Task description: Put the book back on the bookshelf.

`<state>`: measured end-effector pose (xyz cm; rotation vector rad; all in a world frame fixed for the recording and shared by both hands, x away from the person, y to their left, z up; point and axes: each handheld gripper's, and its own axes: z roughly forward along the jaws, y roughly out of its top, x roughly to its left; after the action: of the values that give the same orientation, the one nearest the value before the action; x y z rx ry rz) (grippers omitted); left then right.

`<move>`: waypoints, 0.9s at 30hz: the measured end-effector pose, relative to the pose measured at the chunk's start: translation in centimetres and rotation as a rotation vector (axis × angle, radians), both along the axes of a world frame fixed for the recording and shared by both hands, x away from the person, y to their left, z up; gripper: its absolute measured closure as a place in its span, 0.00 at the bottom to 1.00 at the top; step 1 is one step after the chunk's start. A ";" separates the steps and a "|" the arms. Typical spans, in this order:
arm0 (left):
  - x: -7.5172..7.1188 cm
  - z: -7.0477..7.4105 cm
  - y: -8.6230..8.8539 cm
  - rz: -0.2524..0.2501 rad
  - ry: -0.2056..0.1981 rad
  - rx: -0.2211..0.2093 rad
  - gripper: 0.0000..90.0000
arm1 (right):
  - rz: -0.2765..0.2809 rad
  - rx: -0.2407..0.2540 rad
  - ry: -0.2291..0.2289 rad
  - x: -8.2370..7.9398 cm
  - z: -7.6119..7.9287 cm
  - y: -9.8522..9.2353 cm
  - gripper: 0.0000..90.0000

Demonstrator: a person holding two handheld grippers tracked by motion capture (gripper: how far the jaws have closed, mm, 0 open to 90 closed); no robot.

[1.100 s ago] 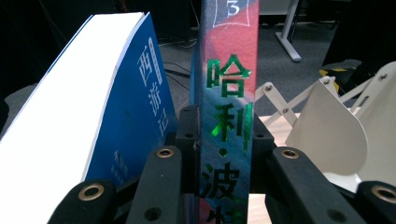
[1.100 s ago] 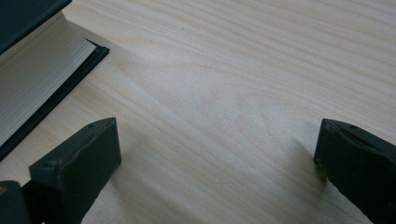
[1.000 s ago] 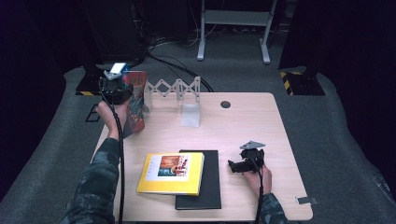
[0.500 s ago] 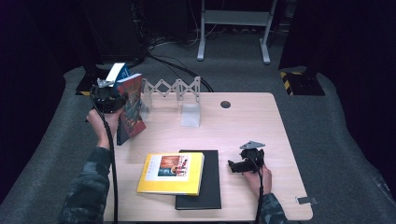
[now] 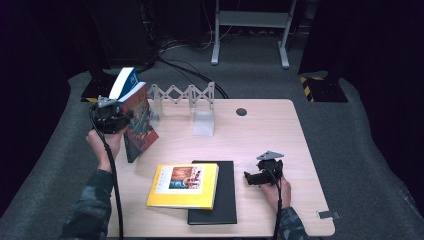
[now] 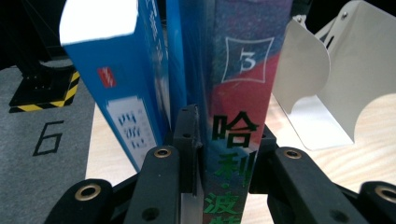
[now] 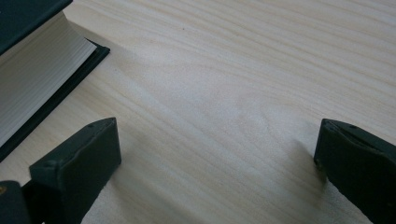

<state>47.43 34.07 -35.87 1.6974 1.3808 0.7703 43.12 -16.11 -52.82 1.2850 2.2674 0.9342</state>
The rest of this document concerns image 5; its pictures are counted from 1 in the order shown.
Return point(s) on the black round table grommet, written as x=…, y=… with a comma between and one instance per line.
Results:
x=241, y=112

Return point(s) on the grey tape strip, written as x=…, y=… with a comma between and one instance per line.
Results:
x=328, y=215

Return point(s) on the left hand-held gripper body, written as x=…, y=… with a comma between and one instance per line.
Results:
x=106, y=118

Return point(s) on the person's left hand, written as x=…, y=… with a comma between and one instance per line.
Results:
x=106, y=150

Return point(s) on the red illustrated book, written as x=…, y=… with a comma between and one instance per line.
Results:
x=141, y=130

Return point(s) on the white expandable book rack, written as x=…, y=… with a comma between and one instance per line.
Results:
x=203, y=123

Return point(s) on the black hardcover book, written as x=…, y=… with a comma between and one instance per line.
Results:
x=226, y=193

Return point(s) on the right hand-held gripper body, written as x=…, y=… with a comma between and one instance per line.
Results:
x=271, y=168

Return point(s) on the person's right hand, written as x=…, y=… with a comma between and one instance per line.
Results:
x=283, y=196

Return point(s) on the white metal stand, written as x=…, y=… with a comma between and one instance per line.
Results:
x=253, y=18

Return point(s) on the yellow book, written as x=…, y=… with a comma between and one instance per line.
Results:
x=160, y=196

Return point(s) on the thick blue book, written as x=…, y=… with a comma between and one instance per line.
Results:
x=121, y=83

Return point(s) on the black yellow striped stand base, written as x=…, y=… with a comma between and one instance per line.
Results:
x=326, y=90
x=96, y=86

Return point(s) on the black cabinet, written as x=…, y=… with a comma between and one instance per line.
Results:
x=123, y=33

